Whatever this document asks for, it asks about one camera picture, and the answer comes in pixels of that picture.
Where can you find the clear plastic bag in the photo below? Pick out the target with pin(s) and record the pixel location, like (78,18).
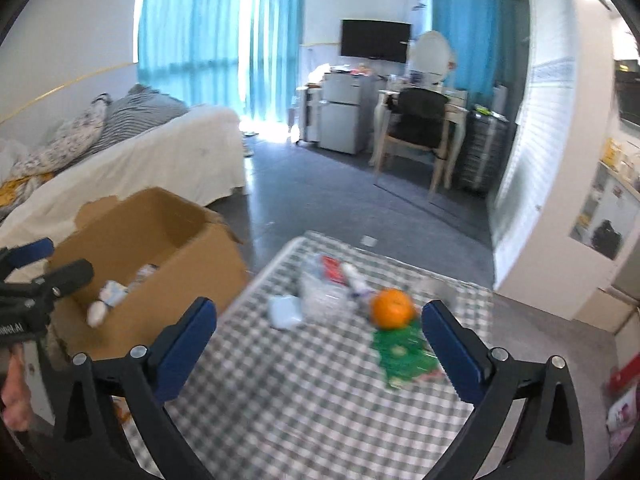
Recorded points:
(320,295)

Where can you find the white bundle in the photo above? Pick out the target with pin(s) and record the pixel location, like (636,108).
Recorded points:
(102,305)

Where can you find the brown cardboard box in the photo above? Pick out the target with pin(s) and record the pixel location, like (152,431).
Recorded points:
(165,230)

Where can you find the white suitcase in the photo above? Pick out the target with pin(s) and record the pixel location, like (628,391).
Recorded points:
(309,115)

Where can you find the white tube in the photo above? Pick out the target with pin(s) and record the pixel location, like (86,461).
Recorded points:
(354,281)

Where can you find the floral pillow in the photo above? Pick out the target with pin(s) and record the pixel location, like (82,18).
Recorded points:
(75,135)

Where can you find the yellow cloth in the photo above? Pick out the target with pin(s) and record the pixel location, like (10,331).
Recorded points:
(15,190)

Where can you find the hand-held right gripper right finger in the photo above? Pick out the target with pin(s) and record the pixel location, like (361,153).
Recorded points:
(450,350)

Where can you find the pink white packet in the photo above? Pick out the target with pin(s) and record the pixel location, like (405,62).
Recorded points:
(622,415)

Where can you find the small grey fridge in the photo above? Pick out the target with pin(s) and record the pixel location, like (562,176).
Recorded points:
(342,115)

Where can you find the silver ribbed suitcase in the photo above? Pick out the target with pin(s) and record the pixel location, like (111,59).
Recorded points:
(480,152)

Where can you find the blue curtain behind desk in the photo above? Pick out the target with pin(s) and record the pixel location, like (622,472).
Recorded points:
(475,20)

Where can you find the narrow blue curtain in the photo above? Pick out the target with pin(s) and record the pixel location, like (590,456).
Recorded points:
(277,35)

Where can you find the oval white mirror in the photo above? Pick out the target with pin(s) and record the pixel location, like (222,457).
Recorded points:
(432,55)

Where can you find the red packet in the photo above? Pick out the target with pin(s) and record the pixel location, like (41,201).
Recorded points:
(331,266)

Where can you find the white dressing desk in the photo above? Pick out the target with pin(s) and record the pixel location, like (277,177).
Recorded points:
(457,110)

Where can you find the green snack packet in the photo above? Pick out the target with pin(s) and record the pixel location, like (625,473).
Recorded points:
(400,355)

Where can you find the yellow box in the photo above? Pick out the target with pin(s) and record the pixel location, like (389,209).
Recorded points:
(612,152)

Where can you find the black bag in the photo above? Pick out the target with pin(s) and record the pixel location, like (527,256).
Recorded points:
(607,240)

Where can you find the white louvred wardrobe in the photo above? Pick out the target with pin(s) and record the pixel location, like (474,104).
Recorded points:
(545,160)

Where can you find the pair of shoes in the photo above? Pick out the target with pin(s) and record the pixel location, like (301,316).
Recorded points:
(247,147)

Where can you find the grey striped pillow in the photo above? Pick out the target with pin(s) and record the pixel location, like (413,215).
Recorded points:
(135,115)

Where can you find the black jacket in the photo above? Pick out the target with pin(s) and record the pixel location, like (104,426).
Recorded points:
(420,115)

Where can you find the bed with white sheet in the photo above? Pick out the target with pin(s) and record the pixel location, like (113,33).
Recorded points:
(175,150)

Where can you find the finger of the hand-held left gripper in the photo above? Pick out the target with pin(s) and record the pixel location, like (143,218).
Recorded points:
(70,272)
(31,252)

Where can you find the person's left hand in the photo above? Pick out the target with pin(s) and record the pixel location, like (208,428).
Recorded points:
(12,395)

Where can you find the wooden chair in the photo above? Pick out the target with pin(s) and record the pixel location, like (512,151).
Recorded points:
(400,147)

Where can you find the red box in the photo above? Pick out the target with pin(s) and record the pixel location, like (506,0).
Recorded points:
(625,380)

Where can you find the black television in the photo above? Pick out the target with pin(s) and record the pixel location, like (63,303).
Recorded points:
(375,40)

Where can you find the green checked tablecloth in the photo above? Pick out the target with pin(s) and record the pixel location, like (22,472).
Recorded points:
(300,385)

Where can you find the wide blue curtain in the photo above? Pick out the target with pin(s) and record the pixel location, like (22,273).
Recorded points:
(190,25)

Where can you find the light blue case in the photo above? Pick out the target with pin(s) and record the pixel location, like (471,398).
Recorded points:
(286,310)

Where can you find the orange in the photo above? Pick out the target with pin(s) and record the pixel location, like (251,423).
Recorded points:
(392,307)

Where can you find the clear wrapper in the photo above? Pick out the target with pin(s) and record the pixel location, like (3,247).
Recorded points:
(145,274)

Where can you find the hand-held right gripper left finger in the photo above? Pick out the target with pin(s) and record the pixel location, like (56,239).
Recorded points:
(185,350)

